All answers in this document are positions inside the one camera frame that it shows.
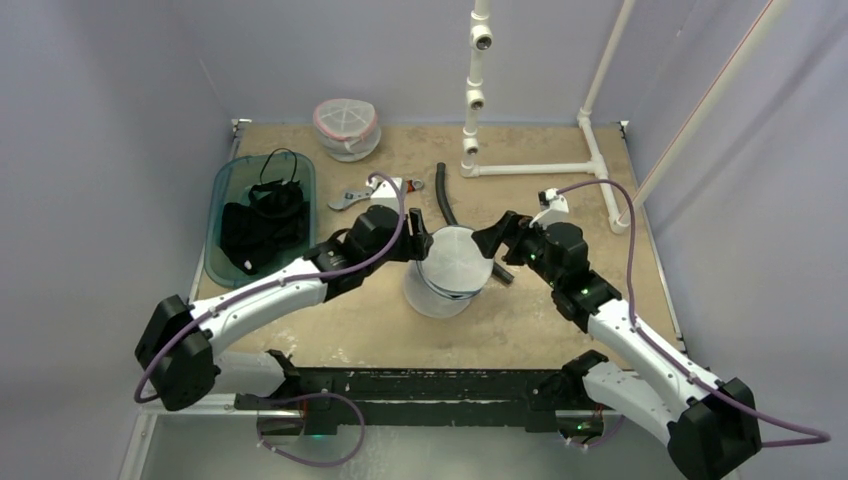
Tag white mesh laundry bag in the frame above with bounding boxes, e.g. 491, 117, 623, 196
403, 225, 494, 319

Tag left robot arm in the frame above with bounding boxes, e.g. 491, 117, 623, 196
134, 205, 433, 411

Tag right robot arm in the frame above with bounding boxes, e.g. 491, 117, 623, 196
472, 211, 763, 479

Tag pink trimmed mesh laundry bag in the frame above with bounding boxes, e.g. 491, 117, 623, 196
313, 98, 382, 163

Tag black bra in bin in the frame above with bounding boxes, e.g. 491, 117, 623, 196
219, 147, 309, 276

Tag teal plastic bin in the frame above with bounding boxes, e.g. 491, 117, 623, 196
204, 147, 317, 288

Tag black corrugated hose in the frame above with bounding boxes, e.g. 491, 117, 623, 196
435, 162, 515, 286

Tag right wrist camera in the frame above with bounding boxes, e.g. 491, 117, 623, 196
530, 188, 569, 228

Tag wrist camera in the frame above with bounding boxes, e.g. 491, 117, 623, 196
370, 177, 406, 213
530, 188, 569, 228

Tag red handled adjustable wrench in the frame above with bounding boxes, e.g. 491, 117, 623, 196
328, 178, 424, 211

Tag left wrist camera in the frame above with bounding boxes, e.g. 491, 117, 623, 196
370, 177, 406, 213

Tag white PVC pipe frame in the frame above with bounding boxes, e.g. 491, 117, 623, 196
460, 0, 790, 234

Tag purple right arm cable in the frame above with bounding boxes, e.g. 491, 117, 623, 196
556, 180, 831, 449

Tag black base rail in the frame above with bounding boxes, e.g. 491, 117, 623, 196
234, 350, 607, 435

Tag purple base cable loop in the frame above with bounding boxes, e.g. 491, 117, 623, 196
256, 392, 368, 469

